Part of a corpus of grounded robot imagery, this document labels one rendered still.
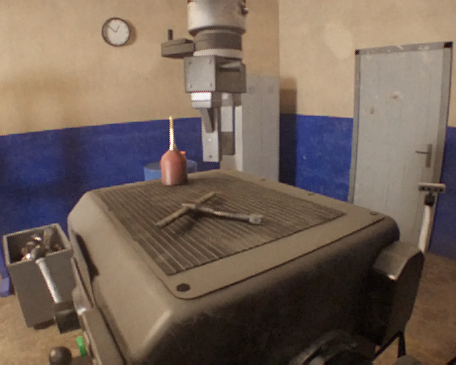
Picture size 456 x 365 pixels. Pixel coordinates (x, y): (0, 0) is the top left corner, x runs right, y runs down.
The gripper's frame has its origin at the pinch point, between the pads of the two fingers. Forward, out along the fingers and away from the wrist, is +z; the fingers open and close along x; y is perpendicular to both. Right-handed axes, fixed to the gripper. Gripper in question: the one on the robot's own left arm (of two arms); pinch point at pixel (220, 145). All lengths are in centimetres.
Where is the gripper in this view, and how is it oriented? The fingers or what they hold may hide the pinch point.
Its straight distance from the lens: 49.7
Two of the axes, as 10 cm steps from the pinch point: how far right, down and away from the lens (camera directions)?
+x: 3.7, -2.4, 9.0
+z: 0.2, 9.7, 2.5
